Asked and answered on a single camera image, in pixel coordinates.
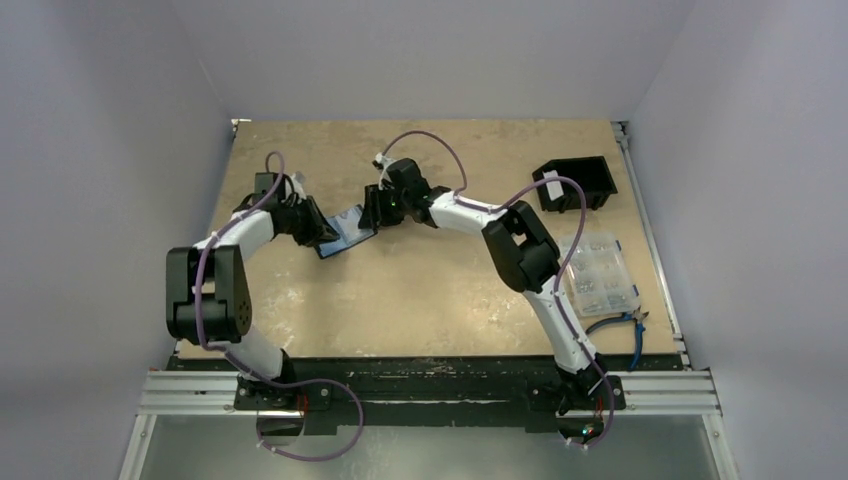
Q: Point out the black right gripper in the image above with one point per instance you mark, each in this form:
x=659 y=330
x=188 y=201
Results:
x=371 y=215

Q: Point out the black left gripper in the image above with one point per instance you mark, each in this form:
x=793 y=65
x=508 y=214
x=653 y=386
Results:
x=318 y=230

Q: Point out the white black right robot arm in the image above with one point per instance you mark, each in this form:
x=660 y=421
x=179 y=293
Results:
x=524 y=254

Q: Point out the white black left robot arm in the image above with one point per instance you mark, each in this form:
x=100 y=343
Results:
x=207 y=297

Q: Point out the white label card in bin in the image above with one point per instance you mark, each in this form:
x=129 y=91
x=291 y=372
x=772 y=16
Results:
x=554 y=189

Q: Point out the black plastic bin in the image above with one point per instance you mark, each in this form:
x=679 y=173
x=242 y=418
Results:
x=592 y=174

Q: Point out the clear plastic screw box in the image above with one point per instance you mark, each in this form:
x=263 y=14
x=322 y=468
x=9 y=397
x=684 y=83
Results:
x=597 y=280

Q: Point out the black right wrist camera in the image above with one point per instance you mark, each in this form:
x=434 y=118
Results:
x=388 y=166

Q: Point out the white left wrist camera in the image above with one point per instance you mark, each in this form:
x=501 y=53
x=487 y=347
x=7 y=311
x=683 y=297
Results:
x=295 y=186

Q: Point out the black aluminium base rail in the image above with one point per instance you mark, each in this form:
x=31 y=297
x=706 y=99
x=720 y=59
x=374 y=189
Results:
x=488 y=392

